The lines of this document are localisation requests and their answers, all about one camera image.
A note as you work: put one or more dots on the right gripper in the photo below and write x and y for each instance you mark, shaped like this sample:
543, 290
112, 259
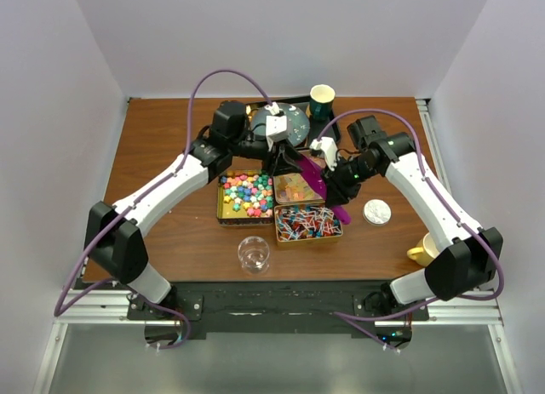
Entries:
337, 191

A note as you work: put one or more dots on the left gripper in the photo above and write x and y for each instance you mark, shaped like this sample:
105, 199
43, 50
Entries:
283, 162

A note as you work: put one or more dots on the purple plastic scoop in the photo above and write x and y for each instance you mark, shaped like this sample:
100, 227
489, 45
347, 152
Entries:
311, 173

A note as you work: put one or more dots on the gold tin of star candies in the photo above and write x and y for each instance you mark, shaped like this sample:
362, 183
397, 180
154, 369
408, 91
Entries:
245, 198

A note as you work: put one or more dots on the clear glass jar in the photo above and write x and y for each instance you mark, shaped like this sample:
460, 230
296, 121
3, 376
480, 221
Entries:
254, 255

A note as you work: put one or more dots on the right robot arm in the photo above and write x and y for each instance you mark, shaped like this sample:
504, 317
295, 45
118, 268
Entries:
468, 254

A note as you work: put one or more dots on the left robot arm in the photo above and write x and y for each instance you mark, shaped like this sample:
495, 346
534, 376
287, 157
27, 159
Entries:
115, 233

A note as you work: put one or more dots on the tin of gummy candies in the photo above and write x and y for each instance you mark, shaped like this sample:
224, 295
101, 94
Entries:
293, 189

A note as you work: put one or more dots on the blue ceramic plate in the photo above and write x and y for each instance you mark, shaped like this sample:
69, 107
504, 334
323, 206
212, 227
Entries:
296, 114

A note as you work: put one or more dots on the tin of lollipops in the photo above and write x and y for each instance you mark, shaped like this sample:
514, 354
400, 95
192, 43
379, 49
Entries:
305, 223

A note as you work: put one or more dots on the silver jar lid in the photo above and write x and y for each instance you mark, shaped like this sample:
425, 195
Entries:
377, 212

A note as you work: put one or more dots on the dark green cup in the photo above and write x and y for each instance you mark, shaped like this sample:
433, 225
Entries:
321, 101

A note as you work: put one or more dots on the yellow mug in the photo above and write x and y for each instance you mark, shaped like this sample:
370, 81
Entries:
424, 252

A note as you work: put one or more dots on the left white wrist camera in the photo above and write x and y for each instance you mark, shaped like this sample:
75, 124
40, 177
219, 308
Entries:
277, 125

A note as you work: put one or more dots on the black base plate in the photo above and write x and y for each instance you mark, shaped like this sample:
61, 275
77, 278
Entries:
274, 307

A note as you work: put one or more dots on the aluminium frame rail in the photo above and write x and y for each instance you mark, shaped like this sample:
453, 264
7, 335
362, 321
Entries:
461, 348

